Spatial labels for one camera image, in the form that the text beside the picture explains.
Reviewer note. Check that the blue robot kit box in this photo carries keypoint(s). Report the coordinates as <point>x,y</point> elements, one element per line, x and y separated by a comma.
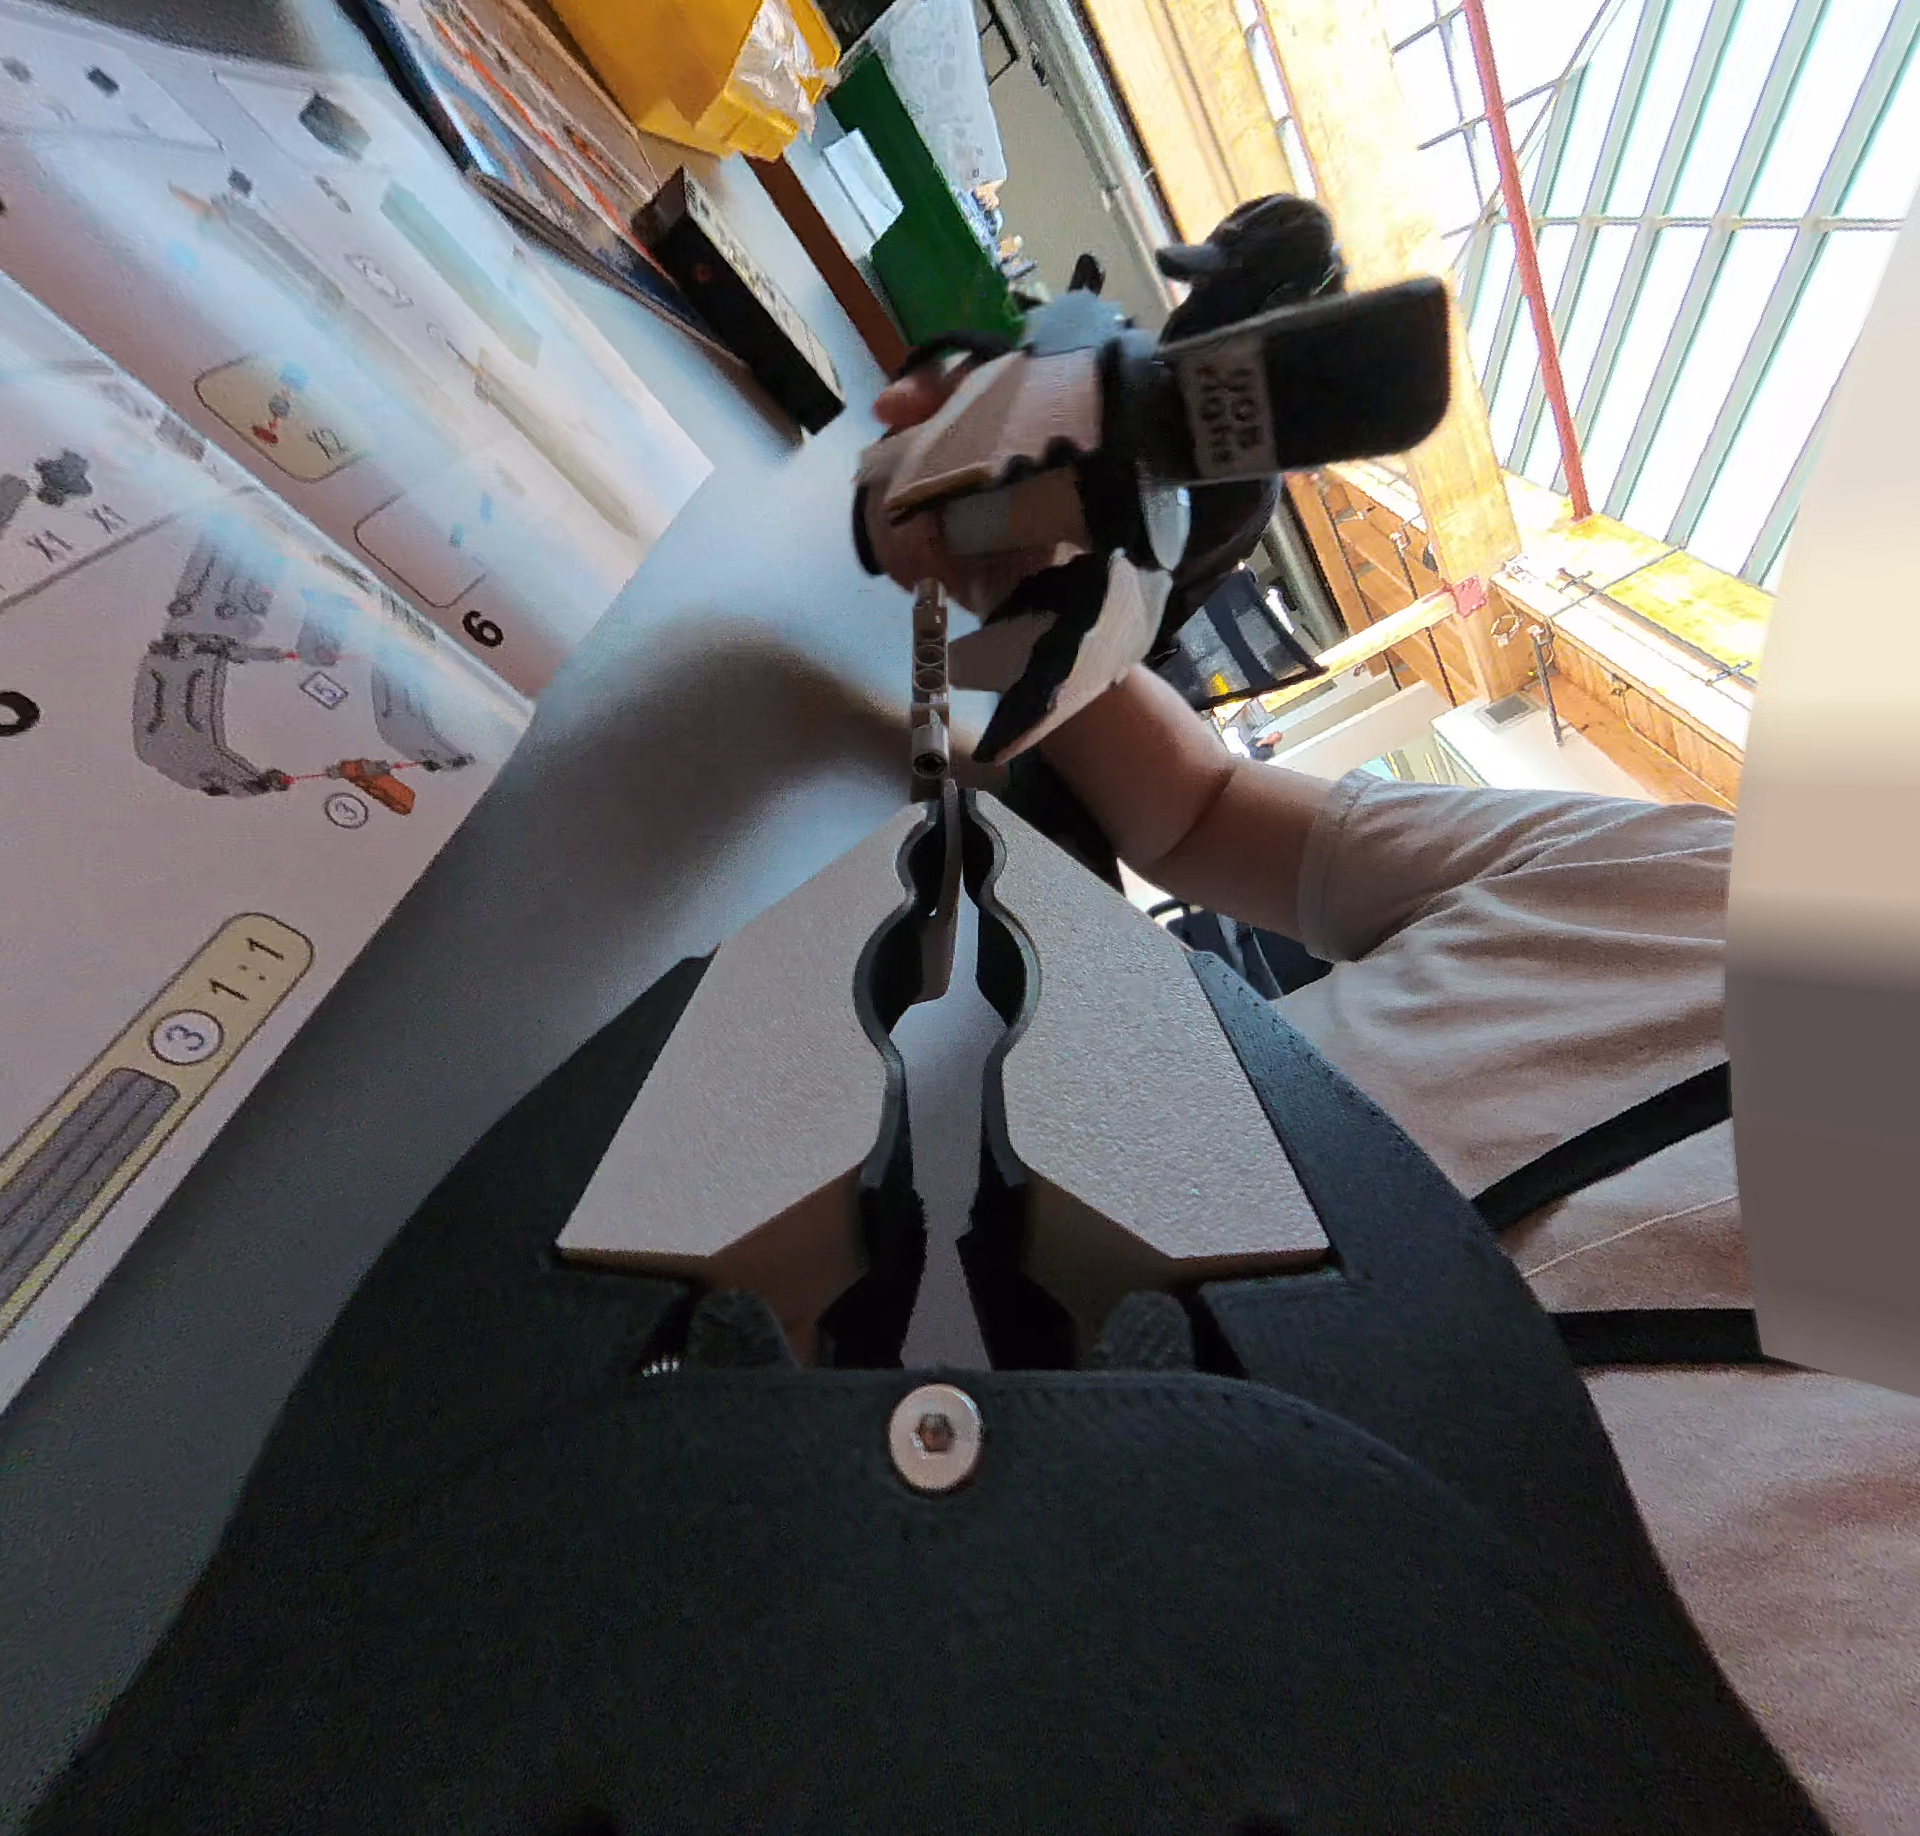
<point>495,110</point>

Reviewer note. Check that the clear plastic bag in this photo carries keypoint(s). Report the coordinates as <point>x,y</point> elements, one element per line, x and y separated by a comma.
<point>787,58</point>

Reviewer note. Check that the person's right hand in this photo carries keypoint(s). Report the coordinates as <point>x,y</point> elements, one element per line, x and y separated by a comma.
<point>917,397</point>

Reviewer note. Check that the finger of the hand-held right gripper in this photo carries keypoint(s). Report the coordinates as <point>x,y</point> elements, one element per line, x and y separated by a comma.
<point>1005,433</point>
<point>1102,636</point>

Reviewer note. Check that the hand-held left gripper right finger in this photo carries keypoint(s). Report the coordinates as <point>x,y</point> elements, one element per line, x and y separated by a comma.
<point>1140,1100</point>

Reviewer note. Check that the red ceiling pipe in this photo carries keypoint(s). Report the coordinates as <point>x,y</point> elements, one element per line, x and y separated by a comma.
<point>1515,216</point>

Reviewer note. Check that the person's right forearm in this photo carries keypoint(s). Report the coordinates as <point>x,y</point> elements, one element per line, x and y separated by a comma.
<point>1171,801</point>

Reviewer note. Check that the yellow plastic bin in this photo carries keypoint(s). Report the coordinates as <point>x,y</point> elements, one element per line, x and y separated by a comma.
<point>675,22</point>

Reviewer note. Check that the building instruction booklet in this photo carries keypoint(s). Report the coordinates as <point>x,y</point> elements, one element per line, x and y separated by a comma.
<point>224,441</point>

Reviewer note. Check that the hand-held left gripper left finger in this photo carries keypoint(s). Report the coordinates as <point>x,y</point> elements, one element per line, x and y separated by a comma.
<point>735,1100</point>

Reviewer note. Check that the grey curved building piece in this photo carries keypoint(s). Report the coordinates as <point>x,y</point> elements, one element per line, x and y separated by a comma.
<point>930,712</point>

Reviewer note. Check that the person's beige shirt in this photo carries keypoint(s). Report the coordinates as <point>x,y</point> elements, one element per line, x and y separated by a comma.
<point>1500,967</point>

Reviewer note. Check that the small black device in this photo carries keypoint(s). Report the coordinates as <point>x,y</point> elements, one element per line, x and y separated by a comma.
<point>751,308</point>

